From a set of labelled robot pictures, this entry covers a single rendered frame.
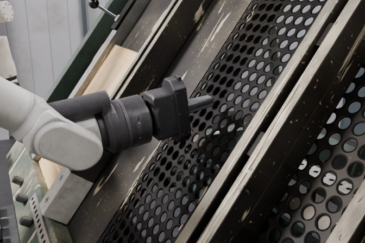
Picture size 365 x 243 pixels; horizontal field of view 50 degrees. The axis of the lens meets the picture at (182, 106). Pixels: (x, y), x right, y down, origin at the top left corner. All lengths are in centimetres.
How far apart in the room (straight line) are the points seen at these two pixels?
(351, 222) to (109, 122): 38
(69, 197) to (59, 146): 45
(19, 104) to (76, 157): 11
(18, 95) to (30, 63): 380
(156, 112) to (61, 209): 47
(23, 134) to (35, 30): 377
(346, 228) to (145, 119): 36
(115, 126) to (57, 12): 375
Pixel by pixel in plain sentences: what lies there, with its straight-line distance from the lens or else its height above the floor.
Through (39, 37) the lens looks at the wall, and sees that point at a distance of 437.
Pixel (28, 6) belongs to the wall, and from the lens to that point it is 435.
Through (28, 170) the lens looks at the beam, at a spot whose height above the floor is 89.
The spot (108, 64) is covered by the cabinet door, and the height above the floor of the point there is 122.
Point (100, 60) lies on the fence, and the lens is 142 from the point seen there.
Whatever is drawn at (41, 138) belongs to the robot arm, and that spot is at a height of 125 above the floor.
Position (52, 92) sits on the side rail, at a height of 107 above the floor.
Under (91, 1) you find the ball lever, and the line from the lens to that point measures 146.
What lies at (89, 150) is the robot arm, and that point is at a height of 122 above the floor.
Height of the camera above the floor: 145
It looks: 16 degrees down
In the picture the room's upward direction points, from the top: straight up
